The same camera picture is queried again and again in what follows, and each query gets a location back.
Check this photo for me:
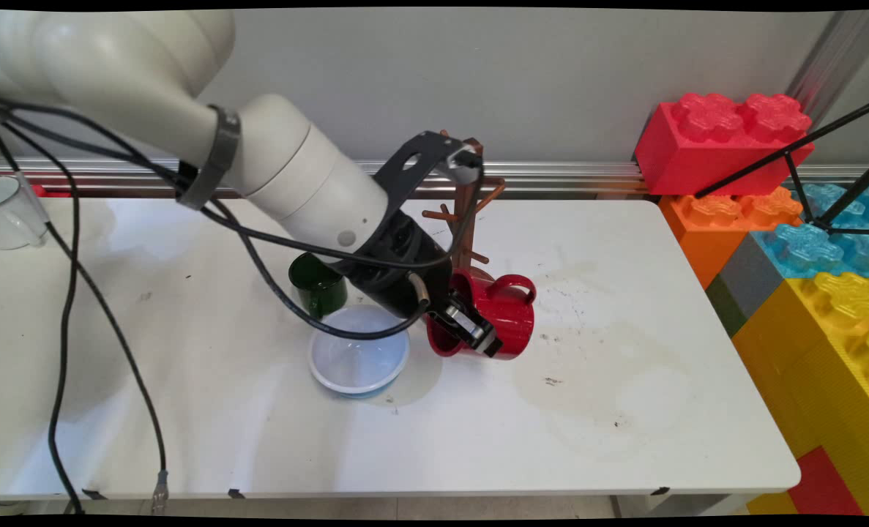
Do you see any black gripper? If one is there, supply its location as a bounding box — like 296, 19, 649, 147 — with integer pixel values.
345, 211, 505, 359

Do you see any red ceramic mug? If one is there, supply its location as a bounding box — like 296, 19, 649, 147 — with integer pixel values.
425, 266, 538, 362

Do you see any brown wooden mug tree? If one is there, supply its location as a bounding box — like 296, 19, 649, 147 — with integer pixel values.
421, 130, 509, 277

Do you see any white bowl with blue base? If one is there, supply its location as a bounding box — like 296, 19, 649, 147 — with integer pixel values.
307, 303, 411, 400

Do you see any dark green mug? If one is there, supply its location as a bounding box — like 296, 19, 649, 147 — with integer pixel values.
288, 252, 349, 321

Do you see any big orange toy brick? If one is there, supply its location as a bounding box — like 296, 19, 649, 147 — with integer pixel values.
659, 186, 805, 291

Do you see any big dark green toy brick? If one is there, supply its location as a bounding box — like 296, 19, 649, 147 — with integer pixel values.
704, 274, 750, 338

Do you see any big grey toy brick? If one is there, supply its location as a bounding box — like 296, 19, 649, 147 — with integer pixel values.
718, 232, 792, 320

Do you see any big red toy brick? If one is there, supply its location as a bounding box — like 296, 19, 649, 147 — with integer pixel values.
633, 92, 816, 198

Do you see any big blue toy brick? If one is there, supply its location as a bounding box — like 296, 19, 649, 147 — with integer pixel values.
752, 182, 869, 280

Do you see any big yellow toy brick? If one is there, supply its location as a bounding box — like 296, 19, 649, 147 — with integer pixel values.
730, 272, 869, 517

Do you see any black tripod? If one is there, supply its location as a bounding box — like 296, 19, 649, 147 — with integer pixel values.
693, 97, 869, 237

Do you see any flat red toy brick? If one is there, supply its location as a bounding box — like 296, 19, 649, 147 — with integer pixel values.
786, 446, 864, 517

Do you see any slanted aluminium profile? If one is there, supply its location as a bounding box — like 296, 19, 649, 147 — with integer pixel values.
784, 10, 869, 125

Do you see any clear plastic measuring cup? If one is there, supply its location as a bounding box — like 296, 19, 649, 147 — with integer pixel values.
0, 174, 51, 251

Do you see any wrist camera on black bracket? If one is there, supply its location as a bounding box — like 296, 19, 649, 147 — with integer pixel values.
370, 130, 486, 214

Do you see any black cable with metal plug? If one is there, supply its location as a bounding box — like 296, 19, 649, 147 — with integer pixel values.
0, 102, 430, 516

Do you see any aluminium rail along wall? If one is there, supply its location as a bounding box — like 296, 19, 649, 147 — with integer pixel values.
0, 157, 869, 200

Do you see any black camera cable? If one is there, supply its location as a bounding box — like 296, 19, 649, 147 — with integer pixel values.
0, 99, 486, 516

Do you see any grey table leg frame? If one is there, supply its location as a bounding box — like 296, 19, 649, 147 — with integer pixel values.
610, 489, 756, 518

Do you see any grey velcro cable strap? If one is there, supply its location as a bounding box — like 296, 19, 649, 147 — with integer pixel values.
176, 105, 242, 212

